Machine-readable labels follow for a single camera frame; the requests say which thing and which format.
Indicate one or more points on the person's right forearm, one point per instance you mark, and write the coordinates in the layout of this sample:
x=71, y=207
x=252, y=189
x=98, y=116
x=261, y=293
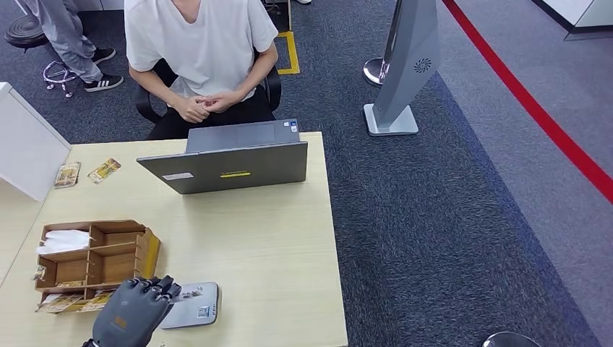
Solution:
x=153, y=86

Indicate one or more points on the grey laptop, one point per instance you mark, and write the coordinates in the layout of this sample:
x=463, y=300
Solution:
x=230, y=170

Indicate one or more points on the white tissue paper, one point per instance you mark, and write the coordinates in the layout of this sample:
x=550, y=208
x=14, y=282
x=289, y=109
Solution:
x=62, y=241

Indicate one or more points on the person's right hand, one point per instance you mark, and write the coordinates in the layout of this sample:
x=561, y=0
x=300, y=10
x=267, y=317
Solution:
x=191, y=109

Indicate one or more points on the person's left hand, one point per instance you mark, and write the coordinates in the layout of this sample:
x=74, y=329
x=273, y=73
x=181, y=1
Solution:
x=222, y=100

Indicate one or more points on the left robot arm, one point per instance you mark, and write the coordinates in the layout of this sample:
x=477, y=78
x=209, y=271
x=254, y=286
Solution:
x=90, y=343

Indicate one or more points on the white desk with dark base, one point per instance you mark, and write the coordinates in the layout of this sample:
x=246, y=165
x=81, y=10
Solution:
x=574, y=14

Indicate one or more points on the black round stool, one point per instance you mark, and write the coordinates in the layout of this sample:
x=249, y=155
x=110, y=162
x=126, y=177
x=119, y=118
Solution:
x=24, y=31

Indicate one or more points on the round dark stool seat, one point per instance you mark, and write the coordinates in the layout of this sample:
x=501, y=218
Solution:
x=510, y=341

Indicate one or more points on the white partition counter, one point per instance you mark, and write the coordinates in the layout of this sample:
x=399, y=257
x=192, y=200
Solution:
x=28, y=143

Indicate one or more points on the seated person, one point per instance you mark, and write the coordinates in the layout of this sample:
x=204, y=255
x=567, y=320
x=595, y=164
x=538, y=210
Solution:
x=201, y=43

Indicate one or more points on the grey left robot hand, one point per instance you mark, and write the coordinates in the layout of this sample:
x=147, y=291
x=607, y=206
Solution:
x=129, y=311

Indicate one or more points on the grey card reader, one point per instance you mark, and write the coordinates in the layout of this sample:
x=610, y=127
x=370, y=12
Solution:
x=196, y=313

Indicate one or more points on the wooden organizer box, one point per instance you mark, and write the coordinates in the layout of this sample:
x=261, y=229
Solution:
x=119, y=261

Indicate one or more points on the standing person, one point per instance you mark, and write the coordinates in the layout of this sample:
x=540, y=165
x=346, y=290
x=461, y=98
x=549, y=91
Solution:
x=67, y=38

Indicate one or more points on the black office chair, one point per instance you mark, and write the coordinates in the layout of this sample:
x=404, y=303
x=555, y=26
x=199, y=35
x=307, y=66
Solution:
x=273, y=86

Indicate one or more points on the grey kiosk stand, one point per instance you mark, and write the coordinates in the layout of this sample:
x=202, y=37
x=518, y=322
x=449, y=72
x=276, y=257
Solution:
x=412, y=62

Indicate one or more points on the person's left forearm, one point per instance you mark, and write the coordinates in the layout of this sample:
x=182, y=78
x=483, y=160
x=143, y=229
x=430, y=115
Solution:
x=258, y=72

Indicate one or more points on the chrome stanchion base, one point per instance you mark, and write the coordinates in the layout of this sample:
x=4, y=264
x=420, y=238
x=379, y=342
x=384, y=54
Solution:
x=372, y=72

